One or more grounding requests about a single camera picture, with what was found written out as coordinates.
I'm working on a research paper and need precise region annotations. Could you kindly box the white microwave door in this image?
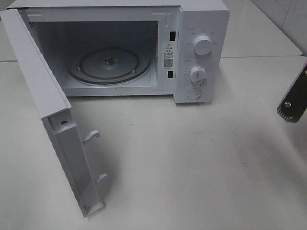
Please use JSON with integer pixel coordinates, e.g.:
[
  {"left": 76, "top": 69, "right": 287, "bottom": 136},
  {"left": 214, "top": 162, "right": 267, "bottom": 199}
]
[{"left": 0, "top": 9, "right": 106, "bottom": 217}]

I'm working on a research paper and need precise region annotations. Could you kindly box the round white door button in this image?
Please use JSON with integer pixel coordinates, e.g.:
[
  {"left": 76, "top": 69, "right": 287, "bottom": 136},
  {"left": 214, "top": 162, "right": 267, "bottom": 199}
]
[{"left": 187, "top": 88, "right": 201, "bottom": 100}]

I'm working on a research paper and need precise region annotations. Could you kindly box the white timer knob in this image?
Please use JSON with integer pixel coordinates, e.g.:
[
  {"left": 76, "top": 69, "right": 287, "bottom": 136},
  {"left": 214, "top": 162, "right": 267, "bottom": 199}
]
[{"left": 190, "top": 66, "right": 207, "bottom": 83}]

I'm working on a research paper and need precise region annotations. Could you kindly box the glass microwave turntable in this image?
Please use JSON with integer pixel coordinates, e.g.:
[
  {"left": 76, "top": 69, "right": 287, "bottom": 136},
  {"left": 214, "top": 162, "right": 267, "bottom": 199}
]
[{"left": 67, "top": 46, "right": 153, "bottom": 85}]

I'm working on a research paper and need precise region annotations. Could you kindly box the white microwave oven body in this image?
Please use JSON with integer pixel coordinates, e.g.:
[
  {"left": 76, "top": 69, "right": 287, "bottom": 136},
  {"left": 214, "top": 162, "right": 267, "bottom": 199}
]
[{"left": 5, "top": 0, "right": 230, "bottom": 103}]

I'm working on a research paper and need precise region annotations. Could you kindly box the upper white power knob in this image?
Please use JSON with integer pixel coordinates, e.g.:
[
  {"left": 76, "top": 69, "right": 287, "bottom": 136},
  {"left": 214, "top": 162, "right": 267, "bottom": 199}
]
[{"left": 193, "top": 34, "right": 213, "bottom": 56}]

